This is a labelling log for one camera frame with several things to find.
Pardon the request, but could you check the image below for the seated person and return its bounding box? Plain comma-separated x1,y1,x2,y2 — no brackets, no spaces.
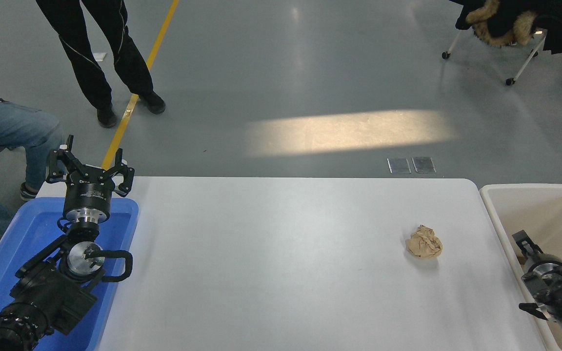
0,96,65,237

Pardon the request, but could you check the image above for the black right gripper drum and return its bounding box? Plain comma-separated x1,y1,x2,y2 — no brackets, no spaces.
529,252,562,269

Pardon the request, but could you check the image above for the metal floor plate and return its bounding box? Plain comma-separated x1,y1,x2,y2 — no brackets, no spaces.
412,156,436,174
387,157,411,174

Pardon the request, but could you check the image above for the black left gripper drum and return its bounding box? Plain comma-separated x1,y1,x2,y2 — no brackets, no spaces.
63,167,116,213

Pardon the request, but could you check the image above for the tan paper ball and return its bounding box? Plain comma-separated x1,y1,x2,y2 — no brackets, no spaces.
405,225,443,259

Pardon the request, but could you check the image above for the white-legged wheeled chair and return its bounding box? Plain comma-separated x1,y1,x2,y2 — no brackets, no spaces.
441,28,548,86

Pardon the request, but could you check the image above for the blue plastic tray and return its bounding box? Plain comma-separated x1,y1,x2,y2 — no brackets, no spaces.
0,196,139,351

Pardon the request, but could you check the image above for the standing person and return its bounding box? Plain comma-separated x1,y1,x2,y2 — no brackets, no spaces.
36,0,166,129

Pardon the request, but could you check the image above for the large pale plastic bin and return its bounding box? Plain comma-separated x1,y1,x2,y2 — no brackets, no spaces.
479,183,562,351

